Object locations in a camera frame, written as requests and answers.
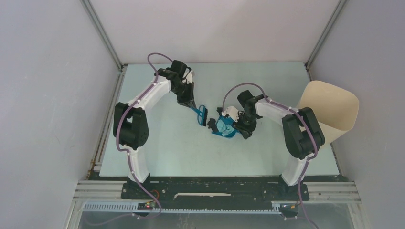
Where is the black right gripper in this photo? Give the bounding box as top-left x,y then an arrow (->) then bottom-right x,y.
232,112 -> 258,139

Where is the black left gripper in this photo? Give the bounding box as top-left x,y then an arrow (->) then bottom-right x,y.
171,82 -> 196,110

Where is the blue dustpan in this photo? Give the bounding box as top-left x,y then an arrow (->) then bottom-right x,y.
207,116 -> 238,138

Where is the light blue scrap top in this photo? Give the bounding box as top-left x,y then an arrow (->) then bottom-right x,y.
216,118 -> 236,138

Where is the blue hand brush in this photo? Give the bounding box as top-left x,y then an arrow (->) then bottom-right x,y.
192,104 -> 208,126

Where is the black paper scrap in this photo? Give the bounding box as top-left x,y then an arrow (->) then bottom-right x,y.
207,118 -> 216,129
216,107 -> 223,116

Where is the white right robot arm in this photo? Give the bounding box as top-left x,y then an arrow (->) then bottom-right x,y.
233,90 -> 325,199

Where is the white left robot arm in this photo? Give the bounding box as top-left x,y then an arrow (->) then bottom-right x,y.
113,60 -> 197,199

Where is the beige waste bin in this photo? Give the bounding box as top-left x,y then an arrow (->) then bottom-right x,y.
298,81 -> 359,145

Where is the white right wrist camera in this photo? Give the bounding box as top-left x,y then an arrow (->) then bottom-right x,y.
221,106 -> 239,122

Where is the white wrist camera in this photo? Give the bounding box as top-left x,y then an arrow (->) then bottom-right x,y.
221,106 -> 239,122
183,70 -> 194,84

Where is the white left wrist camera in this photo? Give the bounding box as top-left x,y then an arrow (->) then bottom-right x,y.
183,70 -> 194,84

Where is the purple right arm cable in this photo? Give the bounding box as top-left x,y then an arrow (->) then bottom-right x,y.
222,83 -> 319,229

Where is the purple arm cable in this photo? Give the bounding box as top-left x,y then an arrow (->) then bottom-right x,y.
115,52 -> 175,222
222,83 -> 319,229

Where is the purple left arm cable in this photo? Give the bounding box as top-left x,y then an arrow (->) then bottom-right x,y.
115,52 -> 175,222

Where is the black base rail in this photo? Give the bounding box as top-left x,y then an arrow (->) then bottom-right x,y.
121,176 -> 309,211

